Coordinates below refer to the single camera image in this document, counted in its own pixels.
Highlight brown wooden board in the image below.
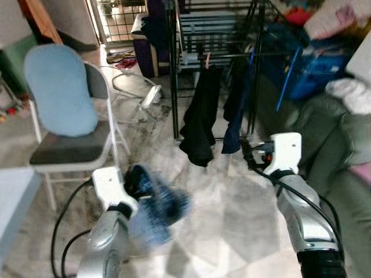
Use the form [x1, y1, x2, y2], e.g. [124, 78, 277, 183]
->
[17, 0, 63, 46]

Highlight black metal drying rack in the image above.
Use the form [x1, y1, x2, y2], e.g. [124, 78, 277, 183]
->
[168, 0, 360, 140]

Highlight white wire frame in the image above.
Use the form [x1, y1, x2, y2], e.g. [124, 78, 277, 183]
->
[101, 65, 164, 122]

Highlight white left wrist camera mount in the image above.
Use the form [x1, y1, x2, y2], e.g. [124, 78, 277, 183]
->
[92, 166, 137, 212]

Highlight red cloth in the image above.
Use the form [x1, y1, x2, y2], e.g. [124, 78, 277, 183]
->
[284, 6, 317, 27]

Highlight light blue folding table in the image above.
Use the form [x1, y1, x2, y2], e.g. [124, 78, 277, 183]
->
[0, 168, 32, 267]

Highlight dark purple suitcase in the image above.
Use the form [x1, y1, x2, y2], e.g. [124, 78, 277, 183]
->
[132, 13, 174, 79]

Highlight white grey folding chair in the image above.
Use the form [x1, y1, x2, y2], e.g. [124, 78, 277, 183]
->
[26, 43, 131, 212]

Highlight green cabinet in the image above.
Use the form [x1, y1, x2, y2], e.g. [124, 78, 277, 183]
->
[0, 35, 38, 96]

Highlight blue suitcase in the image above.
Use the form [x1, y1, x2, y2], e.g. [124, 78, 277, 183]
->
[261, 23, 357, 102]

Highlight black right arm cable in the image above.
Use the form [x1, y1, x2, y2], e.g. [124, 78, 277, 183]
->
[249, 165, 343, 244]

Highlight blue plaid shirt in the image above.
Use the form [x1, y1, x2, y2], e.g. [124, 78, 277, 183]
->
[125, 164, 192, 247]

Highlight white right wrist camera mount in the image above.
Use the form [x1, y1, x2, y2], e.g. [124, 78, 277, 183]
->
[270, 132, 303, 177]

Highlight black garment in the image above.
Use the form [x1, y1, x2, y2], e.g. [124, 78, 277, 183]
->
[179, 64, 222, 167]

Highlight pink white pillow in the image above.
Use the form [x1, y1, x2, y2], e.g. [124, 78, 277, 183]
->
[304, 0, 371, 40]

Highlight crumpled white cloth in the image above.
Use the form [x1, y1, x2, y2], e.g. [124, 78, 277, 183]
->
[326, 78, 371, 115]

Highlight metal door grille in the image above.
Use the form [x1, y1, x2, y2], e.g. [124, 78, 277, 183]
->
[93, 0, 148, 44]

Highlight light blue chair cushion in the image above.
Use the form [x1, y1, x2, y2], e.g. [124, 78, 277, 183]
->
[24, 43, 100, 138]

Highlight navy garment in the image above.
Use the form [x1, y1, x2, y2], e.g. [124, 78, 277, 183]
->
[221, 55, 256, 155]

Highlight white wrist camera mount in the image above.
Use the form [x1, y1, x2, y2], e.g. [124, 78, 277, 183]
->
[270, 132, 303, 177]
[92, 166, 137, 212]

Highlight red slippers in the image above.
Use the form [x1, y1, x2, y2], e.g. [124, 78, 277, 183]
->
[107, 51, 137, 65]

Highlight green sofa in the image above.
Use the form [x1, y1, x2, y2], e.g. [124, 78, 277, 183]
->
[255, 75, 371, 278]

